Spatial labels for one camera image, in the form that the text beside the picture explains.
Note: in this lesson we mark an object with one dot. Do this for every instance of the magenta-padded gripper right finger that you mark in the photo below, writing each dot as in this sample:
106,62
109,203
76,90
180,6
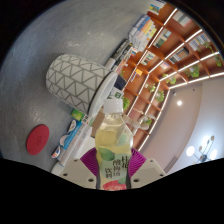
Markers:
150,171

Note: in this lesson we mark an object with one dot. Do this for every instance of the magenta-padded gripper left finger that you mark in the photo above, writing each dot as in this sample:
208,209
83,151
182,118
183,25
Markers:
78,173

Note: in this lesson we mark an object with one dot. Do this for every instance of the clear drink bottle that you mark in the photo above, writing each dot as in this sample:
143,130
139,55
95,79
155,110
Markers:
113,146

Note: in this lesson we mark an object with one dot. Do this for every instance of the wooden artist mannequin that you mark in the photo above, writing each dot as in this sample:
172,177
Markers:
136,124

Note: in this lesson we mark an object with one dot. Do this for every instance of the tan upholstered chair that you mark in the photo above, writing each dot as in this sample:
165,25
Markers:
96,125

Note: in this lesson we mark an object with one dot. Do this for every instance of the flat round red coaster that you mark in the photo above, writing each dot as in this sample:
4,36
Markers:
37,140

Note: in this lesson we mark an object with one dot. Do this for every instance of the branched ceiling lamp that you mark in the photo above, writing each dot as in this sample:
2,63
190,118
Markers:
201,151

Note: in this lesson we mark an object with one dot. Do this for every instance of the green and white tissue box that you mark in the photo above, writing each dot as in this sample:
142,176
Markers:
78,115

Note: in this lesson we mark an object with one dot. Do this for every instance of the recessed ceiling spotlight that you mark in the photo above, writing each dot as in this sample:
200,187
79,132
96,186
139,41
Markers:
179,102

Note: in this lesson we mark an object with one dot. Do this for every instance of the small green and white carton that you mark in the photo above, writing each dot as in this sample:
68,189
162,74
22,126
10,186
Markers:
117,94

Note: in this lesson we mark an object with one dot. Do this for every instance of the white mug, grey triangle pattern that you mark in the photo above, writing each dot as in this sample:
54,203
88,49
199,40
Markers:
75,81

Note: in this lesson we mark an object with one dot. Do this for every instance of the dark magazine stack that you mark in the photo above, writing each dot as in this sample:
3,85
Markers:
119,55

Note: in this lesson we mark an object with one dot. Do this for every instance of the wooden wall shelf unit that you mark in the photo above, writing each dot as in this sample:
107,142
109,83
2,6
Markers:
173,50

